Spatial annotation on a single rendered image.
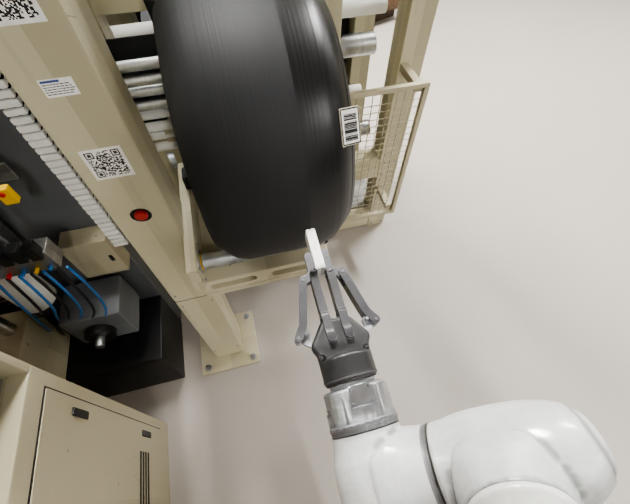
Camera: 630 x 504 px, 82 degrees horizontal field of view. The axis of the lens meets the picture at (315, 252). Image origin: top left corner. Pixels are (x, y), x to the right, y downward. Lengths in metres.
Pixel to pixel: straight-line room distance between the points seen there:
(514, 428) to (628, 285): 2.15
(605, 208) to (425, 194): 1.10
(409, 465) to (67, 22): 0.72
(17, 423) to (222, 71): 0.81
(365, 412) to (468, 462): 0.12
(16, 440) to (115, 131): 0.65
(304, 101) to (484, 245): 1.82
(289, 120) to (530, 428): 0.50
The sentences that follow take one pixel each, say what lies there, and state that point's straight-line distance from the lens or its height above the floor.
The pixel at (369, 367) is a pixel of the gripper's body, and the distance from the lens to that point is 0.50.
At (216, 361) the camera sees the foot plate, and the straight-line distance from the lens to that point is 1.83.
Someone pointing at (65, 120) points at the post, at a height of 1.32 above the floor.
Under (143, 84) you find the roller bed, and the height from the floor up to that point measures 1.14.
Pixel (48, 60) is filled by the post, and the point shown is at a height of 1.42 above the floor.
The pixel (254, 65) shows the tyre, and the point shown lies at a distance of 0.61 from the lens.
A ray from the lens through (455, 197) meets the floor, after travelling 2.46.
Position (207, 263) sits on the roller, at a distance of 0.98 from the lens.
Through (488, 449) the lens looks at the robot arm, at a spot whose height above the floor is 1.31.
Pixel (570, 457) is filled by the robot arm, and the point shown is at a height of 1.33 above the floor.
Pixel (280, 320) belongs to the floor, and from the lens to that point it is 1.86.
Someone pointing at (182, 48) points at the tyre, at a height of 1.43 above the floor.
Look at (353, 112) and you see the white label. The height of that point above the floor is 1.34.
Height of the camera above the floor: 1.72
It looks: 57 degrees down
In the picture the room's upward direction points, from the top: straight up
